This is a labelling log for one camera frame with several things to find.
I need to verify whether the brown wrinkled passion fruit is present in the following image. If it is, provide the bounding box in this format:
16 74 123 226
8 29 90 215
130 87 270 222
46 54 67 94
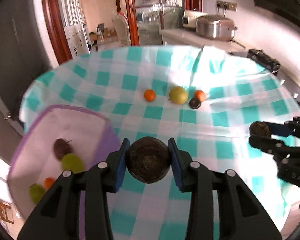
249 121 271 138

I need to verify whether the small green fruit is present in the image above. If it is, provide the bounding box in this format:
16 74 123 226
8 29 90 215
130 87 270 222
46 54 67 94
29 183 46 204

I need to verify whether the orange tangerine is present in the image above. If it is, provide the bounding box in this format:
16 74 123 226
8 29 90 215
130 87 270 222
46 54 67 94
44 177 55 190
194 90 206 102
143 89 156 102

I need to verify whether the large green fruit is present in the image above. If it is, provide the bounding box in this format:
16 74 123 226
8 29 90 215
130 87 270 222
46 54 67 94
61 153 85 173

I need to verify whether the large dark purple fruit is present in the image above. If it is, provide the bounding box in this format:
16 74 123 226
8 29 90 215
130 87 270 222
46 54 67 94
52 138 73 160

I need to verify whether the dark passion fruit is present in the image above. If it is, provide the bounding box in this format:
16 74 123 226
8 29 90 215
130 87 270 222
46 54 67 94
189 98 202 109

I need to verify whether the yellow pear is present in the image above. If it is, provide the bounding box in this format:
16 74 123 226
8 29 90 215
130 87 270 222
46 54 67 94
169 86 189 105

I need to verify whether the dark avocado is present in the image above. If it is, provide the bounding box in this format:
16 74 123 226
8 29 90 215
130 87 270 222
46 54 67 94
126 137 172 184

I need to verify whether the teal white checkered tablecloth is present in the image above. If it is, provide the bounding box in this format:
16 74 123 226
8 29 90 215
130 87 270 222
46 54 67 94
19 46 300 229

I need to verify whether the black device on counter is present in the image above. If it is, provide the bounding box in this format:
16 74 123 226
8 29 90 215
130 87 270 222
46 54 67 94
247 48 281 76

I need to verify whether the purple fabric storage basket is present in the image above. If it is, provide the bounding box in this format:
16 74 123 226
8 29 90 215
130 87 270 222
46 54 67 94
8 105 127 239

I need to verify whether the silver rice cooker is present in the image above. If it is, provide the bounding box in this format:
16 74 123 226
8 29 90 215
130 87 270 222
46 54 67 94
196 15 238 42

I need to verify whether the white kitchen counter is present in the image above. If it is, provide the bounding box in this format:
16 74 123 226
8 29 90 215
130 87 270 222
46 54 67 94
159 29 247 52

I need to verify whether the white toaster appliance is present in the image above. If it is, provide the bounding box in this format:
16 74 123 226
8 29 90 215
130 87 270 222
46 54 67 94
182 10 207 29

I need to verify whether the dark refrigerator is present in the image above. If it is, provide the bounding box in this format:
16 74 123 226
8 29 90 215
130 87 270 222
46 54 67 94
0 0 52 120

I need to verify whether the white chair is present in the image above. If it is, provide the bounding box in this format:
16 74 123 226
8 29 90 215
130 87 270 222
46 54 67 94
111 13 131 47

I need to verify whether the wall power socket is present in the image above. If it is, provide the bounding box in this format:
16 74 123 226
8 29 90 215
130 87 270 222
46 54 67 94
216 0 237 11

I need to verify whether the red wooden door frame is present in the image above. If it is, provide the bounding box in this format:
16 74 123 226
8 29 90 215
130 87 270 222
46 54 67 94
42 0 72 64

